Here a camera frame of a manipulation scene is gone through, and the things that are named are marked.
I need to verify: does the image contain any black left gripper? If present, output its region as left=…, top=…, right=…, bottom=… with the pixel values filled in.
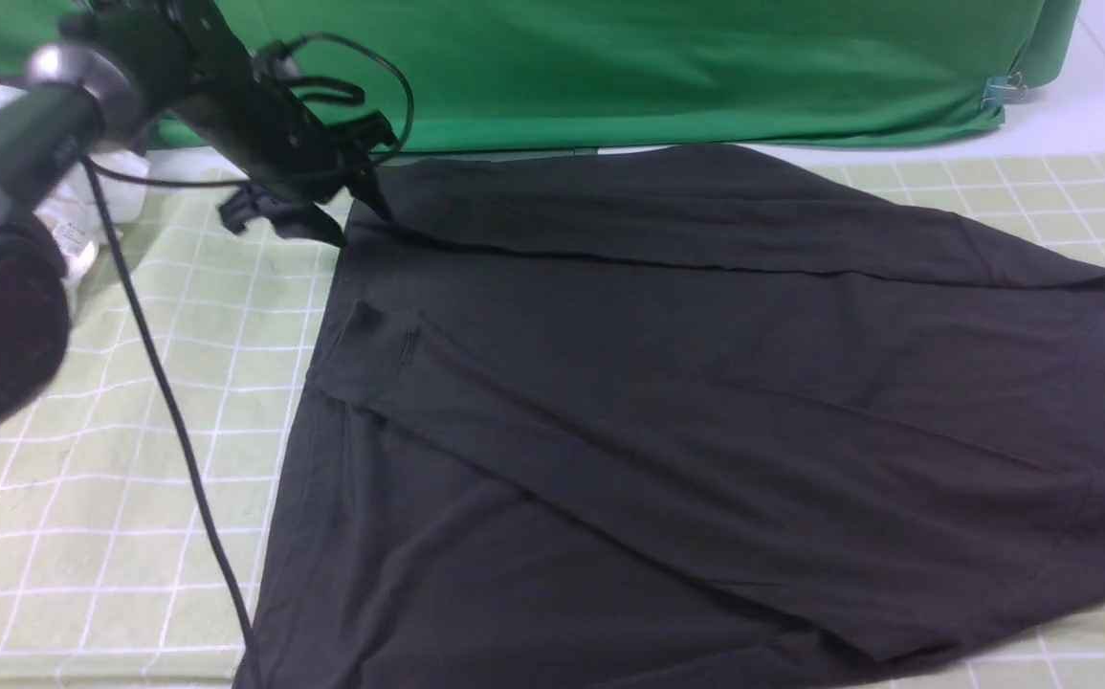
left=172, top=67, right=394, bottom=248

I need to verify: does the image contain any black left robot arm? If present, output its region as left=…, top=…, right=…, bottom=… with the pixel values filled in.
left=0, top=1, right=415, bottom=424

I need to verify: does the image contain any green backdrop cloth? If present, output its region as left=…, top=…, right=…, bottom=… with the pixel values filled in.
left=0, top=1, right=1078, bottom=153

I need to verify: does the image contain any white crumpled cloth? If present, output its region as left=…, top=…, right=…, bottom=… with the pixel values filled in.
left=35, top=163, right=146, bottom=322

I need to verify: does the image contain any green checkered mat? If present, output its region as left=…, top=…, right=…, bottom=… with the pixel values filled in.
left=0, top=152, right=1105, bottom=688

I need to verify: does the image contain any teal binder clip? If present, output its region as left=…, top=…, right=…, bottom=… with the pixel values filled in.
left=980, top=73, right=1029, bottom=110

